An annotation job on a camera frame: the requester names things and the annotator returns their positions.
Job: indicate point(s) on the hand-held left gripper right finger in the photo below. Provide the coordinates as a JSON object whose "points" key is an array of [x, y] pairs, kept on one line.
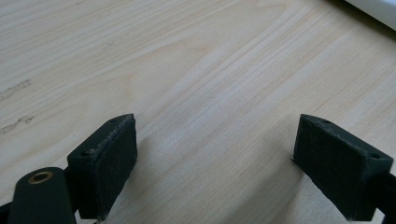
{"points": [[339, 168]]}

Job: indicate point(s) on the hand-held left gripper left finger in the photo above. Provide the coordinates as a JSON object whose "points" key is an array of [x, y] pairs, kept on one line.
{"points": [[102, 174]]}

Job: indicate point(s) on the white box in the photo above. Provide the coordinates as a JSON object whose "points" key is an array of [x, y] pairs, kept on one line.
{"points": [[378, 9]]}

